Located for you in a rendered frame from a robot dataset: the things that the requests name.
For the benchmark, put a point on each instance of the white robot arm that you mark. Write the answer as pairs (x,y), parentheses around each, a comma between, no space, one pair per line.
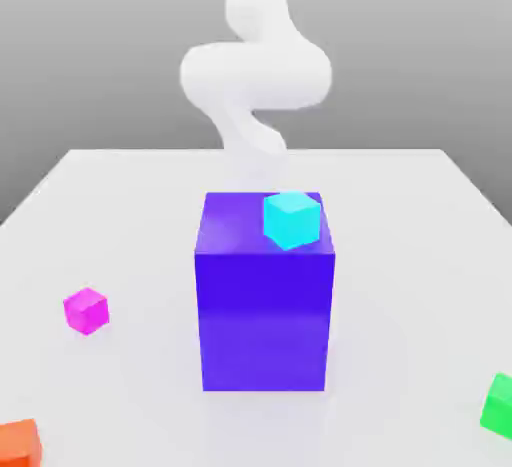
(256,75)

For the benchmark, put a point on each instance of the small green cube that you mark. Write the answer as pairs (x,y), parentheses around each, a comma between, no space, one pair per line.
(498,407)

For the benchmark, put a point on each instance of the large blue box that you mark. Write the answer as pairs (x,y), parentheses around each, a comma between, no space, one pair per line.
(264,315)

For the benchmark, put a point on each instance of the small cyan cube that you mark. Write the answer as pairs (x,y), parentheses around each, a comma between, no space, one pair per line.
(292,221)

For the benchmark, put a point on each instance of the small orange cube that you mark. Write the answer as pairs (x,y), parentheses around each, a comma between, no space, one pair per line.
(18,445)

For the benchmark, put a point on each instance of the small magenta cube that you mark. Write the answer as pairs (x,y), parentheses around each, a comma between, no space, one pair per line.
(86,311)

